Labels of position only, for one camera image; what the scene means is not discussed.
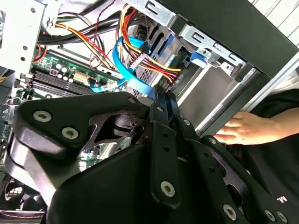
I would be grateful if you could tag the person's right hand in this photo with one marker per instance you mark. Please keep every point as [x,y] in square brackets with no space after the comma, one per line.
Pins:
[247,128]

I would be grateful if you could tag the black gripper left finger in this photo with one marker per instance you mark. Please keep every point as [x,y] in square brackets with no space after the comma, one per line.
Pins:
[70,109]

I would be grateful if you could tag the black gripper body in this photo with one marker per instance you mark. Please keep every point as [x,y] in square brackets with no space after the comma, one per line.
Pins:
[105,193]

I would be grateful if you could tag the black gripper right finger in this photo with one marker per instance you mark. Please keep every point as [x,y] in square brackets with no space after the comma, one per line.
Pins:
[210,163]

